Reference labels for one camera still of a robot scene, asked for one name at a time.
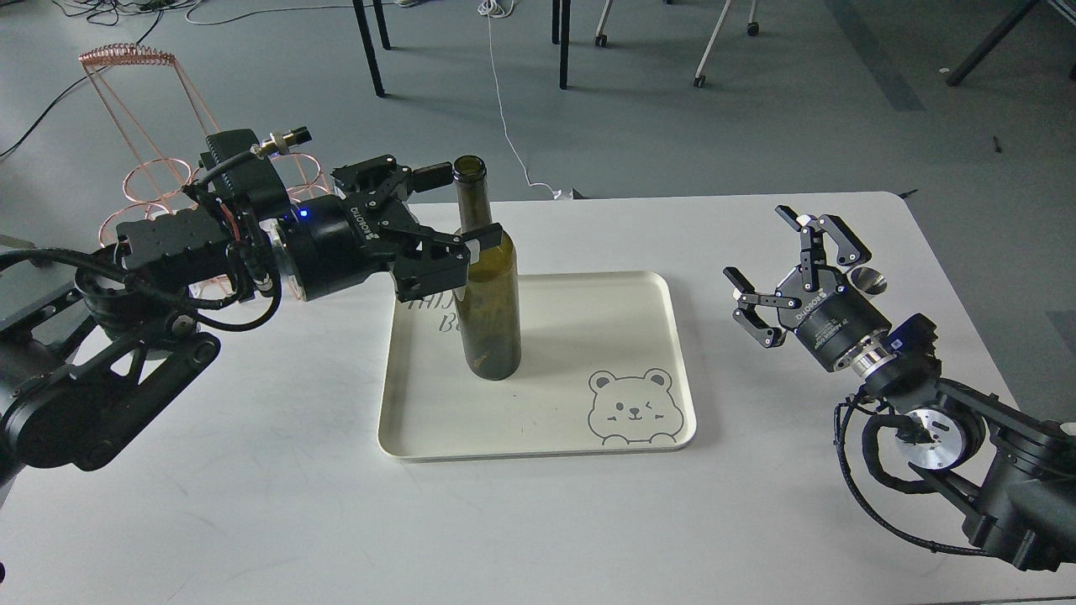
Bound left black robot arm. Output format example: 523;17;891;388
3;127;502;487

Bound black table leg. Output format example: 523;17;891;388
352;0;392;98
551;0;572;92

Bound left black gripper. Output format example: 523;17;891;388
277;155;504;303

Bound white chair base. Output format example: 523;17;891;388
593;1;762;92

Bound white floor cable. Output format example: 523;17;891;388
477;0;574;201

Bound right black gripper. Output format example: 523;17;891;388
723;205;894;374

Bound black cables on floor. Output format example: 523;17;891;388
0;0;354;160

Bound black table leg left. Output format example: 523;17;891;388
352;0;392;98

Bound rose gold wire wine rack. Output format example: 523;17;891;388
80;44;344;307

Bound steel jigger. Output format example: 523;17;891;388
847;266;888;298

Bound black table leg right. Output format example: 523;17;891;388
551;0;572;92

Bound dark furniture leg right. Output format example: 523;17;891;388
945;1;1040;87

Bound dark green wine bottle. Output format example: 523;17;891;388
453;155;521;381

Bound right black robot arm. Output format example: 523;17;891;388
724;205;1075;571

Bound cream bear tray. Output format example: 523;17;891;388
377;271;697;462

